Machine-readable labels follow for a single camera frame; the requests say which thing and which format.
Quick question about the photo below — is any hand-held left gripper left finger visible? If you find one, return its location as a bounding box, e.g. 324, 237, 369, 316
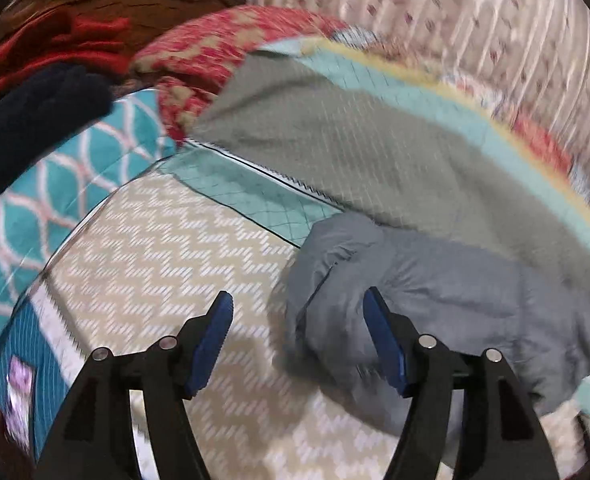
34, 291, 235, 480

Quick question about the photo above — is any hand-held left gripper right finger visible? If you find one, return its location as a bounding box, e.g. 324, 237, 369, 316
362, 286, 561, 480

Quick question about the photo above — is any grey jacket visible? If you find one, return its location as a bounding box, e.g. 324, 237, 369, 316
267, 212, 590, 441

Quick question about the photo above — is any striped patchwork bedspread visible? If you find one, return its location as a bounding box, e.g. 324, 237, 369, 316
0, 35, 590, 480

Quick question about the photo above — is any smartphone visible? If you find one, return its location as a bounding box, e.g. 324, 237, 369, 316
4, 355, 36, 448

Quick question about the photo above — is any teal wave-pattern pillow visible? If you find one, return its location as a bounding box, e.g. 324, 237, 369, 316
0, 90, 178, 341

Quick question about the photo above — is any dark navy cloth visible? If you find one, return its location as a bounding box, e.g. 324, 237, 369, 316
0, 65, 114, 223

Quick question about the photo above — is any red patterned quilt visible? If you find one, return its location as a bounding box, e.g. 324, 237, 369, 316
130, 5, 356, 142

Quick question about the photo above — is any beige floral curtain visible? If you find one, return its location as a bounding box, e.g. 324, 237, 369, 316
252, 0, 590, 201

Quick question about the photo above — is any red fleece cloth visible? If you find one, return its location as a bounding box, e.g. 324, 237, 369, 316
0, 10, 132, 111

